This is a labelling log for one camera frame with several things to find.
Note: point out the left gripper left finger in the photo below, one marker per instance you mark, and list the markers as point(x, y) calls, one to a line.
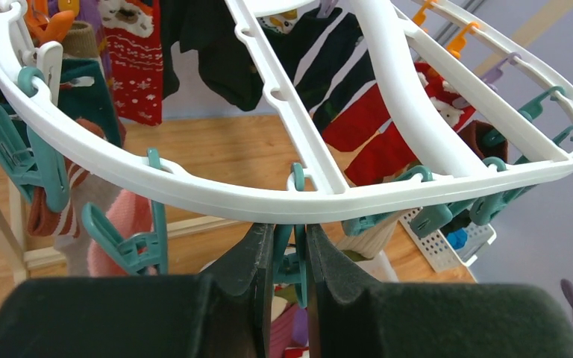
point(224, 311)

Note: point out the orange clip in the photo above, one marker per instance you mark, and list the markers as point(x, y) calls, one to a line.
point(45, 28)

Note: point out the white round clip hanger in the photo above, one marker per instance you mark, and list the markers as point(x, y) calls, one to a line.
point(391, 36)

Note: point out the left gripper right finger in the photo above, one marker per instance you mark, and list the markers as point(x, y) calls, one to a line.
point(352, 314)

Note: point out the pink sock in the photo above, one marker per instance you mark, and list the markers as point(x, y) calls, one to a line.
point(129, 214)

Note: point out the blue folded garment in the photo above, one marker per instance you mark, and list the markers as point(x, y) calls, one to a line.
point(457, 239)

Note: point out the red hanging sock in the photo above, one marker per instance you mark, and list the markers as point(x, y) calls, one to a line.
point(368, 126)

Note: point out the red patterned sock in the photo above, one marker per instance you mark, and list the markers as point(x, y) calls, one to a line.
point(132, 30)

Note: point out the grey sock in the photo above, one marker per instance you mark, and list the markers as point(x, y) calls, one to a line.
point(90, 202)

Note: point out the white clip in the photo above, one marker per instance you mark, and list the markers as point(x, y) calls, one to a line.
point(49, 58)

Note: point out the teal clip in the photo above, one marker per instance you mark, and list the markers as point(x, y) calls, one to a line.
point(291, 268)

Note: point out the white sock laundry basket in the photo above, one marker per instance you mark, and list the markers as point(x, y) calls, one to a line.
point(289, 334)

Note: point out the white side basket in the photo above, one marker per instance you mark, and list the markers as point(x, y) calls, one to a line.
point(437, 251)

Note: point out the dark teal sock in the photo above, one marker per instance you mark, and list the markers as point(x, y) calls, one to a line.
point(83, 93)

